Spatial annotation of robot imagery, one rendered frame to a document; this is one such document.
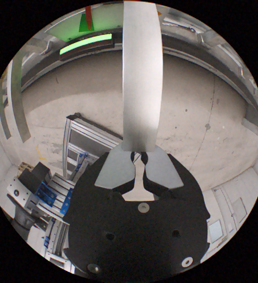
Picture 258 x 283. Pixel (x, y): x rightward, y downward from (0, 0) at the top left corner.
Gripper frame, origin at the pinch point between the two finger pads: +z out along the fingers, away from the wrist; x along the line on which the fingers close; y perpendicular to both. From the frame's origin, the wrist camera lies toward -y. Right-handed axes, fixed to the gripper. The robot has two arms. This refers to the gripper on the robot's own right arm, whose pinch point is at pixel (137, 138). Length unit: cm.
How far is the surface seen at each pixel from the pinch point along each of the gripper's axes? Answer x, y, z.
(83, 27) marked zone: -12.2, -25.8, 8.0
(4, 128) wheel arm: -48.5, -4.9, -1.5
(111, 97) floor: -21, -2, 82
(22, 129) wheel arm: -23.5, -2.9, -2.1
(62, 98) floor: -83, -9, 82
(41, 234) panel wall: -230, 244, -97
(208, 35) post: 19.3, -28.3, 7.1
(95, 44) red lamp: -9.9, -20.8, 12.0
